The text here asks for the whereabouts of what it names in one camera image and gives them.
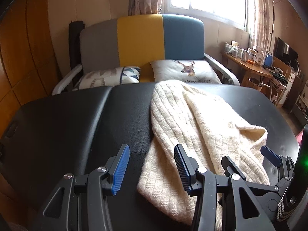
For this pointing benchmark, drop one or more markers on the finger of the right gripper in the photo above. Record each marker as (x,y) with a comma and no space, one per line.
(231,170)
(284,165)

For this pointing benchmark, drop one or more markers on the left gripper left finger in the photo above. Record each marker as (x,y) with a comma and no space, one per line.
(80,202)

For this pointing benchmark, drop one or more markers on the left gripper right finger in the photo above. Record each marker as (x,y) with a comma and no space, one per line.
(210,191)

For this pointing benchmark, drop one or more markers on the cream knitted sweater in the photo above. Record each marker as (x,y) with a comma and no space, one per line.
(208,128)

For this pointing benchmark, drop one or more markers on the wooden side table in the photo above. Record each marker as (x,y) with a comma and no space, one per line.
(249,69)

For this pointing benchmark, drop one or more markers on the blue bag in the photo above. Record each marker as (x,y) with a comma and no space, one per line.
(268,60)

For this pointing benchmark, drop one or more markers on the deer print pillow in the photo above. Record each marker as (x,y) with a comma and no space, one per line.
(191,71)

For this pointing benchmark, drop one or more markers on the black monitor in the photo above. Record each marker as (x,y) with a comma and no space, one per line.
(284,52)

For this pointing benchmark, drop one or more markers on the geometric pattern pillow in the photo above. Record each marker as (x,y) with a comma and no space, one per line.
(110,77)

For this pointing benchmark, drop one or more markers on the tricolour sofa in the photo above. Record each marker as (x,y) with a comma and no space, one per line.
(137,41)

